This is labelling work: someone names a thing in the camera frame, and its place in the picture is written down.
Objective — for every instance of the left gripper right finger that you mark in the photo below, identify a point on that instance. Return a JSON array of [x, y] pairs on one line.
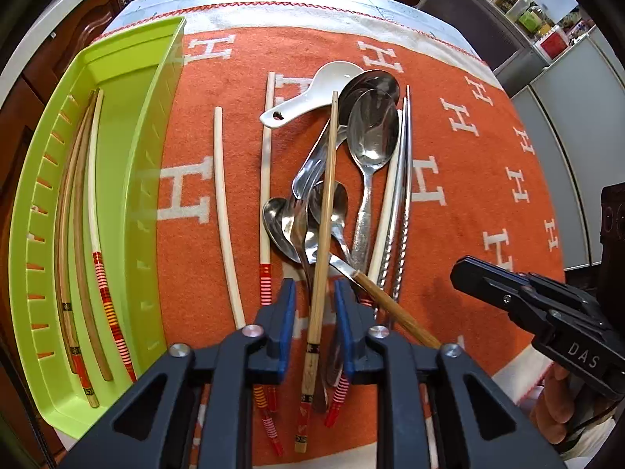
[[434, 401]]

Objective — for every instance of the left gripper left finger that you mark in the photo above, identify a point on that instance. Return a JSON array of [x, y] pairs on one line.
[[152, 424]]

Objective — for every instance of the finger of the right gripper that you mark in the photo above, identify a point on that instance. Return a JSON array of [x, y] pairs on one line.
[[493, 288]]

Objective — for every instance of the white chopstick red end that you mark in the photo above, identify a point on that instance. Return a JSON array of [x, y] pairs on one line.
[[230, 272]]

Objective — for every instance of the white chopstick striped end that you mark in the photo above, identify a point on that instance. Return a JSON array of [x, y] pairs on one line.
[[265, 280]]

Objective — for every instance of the bamboo chopstick red tip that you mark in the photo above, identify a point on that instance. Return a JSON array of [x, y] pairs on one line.
[[62, 279]]

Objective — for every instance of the wooden handled steel spoon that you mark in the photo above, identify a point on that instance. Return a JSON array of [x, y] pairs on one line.
[[398, 313]]

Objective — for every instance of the steel tablespoon patterned handle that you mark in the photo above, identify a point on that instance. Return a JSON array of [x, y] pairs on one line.
[[373, 129]]

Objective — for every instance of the large steel soup spoon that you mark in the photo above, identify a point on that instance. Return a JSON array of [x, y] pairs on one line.
[[371, 79]]

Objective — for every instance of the white ceramic soup spoon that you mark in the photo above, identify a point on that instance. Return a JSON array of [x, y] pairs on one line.
[[333, 76]]

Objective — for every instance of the dark brown wooden chopstick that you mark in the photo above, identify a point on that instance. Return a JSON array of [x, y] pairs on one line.
[[79, 243]]

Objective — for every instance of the person's right hand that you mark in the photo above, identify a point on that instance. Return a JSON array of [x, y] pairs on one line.
[[554, 406]]

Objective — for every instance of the right sleeve cream sweater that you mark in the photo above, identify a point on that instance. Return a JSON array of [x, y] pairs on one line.
[[580, 449]]

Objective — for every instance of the green plastic utensil tray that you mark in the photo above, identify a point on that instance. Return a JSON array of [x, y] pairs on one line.
[[137, 70]]

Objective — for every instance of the stainless dishwasher cabinet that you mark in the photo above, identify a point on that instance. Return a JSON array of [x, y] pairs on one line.
[[512, 57]]

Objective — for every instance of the orange H-pattern blanket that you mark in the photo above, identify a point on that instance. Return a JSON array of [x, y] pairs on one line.
[[477, 184]]

